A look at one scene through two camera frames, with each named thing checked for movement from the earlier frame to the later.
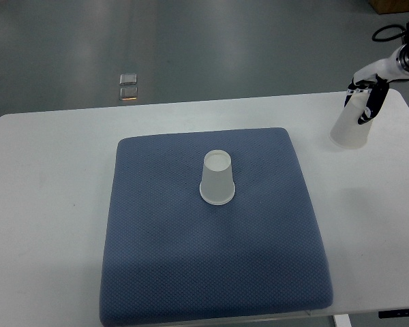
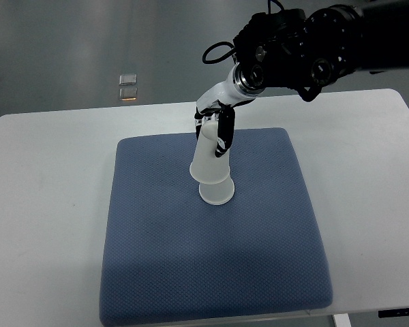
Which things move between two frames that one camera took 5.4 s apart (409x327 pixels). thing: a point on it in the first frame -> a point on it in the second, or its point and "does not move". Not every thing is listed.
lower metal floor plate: (128, 93) does not move
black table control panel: (401, 313) does not move
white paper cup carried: (346, 132) -> (206, 167)
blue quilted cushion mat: (172, 257) does not move
